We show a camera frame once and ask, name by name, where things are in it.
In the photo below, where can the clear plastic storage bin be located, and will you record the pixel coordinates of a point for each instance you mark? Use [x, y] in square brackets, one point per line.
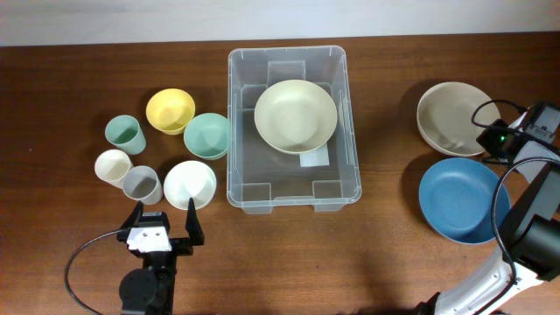
[260, 178]

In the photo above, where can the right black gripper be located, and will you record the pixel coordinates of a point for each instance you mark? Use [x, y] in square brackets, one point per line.
[485, 138]

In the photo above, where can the blue plate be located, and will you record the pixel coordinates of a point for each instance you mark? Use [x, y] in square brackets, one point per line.
[455, 196]

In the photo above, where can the grey cup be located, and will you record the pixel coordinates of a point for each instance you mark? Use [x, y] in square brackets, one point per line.
[141, 183]

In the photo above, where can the white label in bin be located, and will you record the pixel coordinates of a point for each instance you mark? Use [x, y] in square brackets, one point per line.
[315, 158]

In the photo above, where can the cream plate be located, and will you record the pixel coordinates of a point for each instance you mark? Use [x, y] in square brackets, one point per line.
[295, 116]

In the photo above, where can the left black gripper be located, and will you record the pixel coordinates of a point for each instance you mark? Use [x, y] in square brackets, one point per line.
[184, 246]

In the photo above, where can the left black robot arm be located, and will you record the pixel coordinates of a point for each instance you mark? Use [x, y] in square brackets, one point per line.
[150, 289]

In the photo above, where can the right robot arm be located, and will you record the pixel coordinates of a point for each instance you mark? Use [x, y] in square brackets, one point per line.
[525, 201]

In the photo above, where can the white small bowl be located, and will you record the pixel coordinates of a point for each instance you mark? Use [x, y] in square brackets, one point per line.
[190, 180]

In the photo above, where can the green cup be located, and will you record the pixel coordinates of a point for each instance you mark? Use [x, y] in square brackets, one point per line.
[125, 133]

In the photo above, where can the beige bowl plate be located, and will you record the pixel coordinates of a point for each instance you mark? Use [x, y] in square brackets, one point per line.
[444, 113]

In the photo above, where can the cream cup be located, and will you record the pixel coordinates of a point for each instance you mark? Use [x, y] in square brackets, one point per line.
[112, 166]

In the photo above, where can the yellow small bowl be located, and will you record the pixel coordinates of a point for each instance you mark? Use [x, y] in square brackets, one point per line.
[170, 110]

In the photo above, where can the green small bowl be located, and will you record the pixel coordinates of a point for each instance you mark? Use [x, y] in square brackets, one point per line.
[207, 136]

